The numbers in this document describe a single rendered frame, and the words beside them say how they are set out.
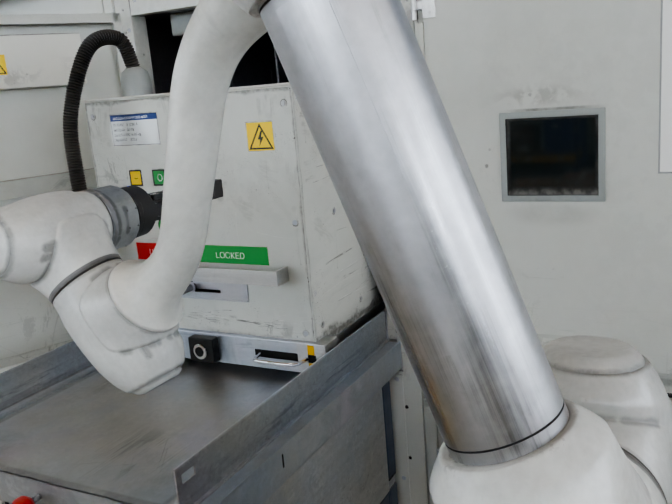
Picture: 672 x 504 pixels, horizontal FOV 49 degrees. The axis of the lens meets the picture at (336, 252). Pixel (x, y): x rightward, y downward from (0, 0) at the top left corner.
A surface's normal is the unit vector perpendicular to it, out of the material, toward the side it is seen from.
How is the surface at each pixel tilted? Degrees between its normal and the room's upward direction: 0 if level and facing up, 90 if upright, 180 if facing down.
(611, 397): 49
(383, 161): 87
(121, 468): 0
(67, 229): 63
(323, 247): 90
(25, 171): 90
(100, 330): 85
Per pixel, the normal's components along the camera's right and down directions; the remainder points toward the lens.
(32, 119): 0.63, 0.13
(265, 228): -0.46, 0.24
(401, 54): 0.54, -0.14
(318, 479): 0.88, 0.04
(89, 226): 0.71, -0.51
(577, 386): -0.40, -0.50
